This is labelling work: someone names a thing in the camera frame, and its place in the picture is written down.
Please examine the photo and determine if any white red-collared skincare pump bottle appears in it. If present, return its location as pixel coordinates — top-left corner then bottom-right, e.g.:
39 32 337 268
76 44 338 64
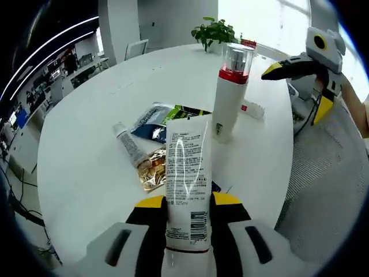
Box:
212 42 256 144

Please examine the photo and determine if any small slim white tube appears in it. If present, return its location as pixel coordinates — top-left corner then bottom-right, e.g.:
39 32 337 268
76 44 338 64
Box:
112 122 152 168

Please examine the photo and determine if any grey mesh office chair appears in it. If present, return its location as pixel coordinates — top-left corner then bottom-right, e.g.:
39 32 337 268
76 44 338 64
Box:
273 86 369 266

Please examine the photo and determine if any potted green plant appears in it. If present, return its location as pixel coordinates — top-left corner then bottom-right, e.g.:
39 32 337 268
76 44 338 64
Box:
191 16 239 54

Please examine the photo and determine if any small white skincare bottle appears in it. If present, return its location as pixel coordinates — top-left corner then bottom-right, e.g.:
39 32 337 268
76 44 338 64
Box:
240 98 265 119

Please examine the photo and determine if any gold foil skincare sachet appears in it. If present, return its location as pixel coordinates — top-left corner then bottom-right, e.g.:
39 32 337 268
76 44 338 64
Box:
137 147 168 193

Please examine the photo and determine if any silver blue skincare sachet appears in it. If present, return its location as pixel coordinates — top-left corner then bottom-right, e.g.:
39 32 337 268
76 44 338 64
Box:
212 180 231 194

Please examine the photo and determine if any white framed office chair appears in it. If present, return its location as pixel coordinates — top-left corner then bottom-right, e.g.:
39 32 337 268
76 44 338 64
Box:
124 39 149 61

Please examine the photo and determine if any large white skincare tube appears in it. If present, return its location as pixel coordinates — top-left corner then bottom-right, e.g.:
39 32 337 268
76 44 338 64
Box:
161 113 217 277

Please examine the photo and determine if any black cable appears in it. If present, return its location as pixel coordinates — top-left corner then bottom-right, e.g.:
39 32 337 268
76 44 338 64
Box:
293 92 322 136

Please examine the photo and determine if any green black skincare sachet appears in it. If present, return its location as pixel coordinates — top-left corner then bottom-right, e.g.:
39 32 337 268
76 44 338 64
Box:
130 101 214 144

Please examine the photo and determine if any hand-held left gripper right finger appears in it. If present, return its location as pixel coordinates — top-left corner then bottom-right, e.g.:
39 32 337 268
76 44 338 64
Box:
210 192 292 277

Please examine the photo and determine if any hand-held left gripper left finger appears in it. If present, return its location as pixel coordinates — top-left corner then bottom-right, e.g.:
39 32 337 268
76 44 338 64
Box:
86 194 171 277

